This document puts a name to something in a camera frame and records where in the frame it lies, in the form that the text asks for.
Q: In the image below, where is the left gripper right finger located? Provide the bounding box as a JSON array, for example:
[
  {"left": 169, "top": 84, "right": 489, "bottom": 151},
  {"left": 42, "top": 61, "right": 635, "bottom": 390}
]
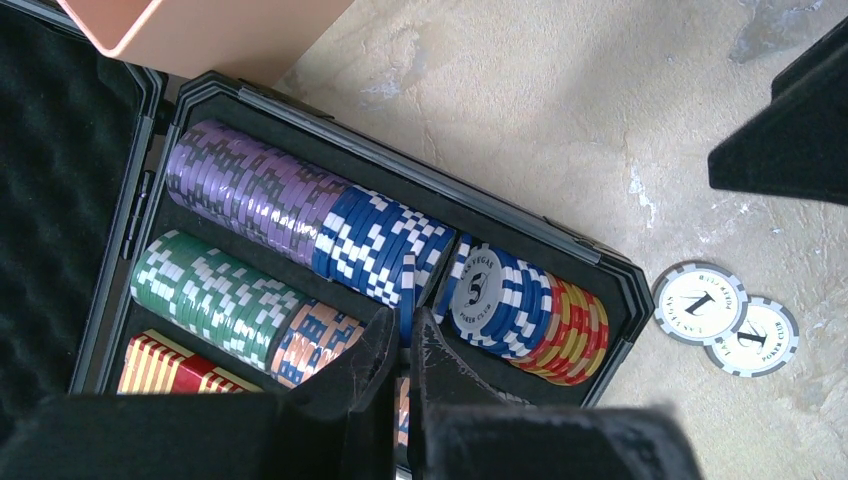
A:
[{"left": 408, "top": 307, "right": 702, "bottom": 479}]

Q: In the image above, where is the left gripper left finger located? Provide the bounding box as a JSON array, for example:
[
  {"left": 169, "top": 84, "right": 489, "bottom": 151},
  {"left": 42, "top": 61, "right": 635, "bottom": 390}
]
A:
[{"left": 1, "top": 309, "right": 399, "bottom": 479}]

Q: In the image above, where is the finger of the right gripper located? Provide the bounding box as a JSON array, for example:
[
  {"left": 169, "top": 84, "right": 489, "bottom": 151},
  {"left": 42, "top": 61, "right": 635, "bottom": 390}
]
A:
[{"left": 707, "top": 20, "right": 847, "bottom": 205}]

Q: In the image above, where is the red playing card deck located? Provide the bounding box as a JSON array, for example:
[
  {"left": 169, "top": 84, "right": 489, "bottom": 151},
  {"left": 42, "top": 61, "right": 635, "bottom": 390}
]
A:
[{"left": 117, "top": 329, "right": 262, "bottom": 394}]

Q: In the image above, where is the pink brown chip row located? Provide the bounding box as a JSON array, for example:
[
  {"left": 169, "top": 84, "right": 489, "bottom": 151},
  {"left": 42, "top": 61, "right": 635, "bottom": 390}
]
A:
[{"left": 270, "top": 301, "right": 412, "bottom": 448}]

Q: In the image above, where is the navy orange chip row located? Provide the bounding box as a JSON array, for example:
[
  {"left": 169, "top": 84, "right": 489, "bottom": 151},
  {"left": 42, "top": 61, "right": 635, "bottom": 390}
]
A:
[{"left": 311, "top": 186, "right": 610, "bottom": 386}]

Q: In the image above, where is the green white chip row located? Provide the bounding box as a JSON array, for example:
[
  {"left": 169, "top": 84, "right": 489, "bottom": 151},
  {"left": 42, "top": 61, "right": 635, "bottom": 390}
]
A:
[{"left": 130, "top": 230, "right": 308, "bottom": 371}]

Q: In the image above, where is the purple chip row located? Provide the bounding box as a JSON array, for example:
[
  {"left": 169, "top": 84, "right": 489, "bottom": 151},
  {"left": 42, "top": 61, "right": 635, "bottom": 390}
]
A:
[{"left": 165, "top": 119, "right": 359, "bottom": 266}]

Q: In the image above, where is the black poker case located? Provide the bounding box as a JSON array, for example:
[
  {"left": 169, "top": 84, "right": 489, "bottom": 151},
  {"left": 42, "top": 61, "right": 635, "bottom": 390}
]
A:
[{"left": 1, "top": 1, "right": 654, "bottom": 429}]

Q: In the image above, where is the orange desk organizer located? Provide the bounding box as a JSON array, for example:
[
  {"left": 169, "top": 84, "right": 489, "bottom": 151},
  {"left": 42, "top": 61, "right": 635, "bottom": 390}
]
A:
[{"left": 60, "top": 0, "right": 351, "bottom": 86}]

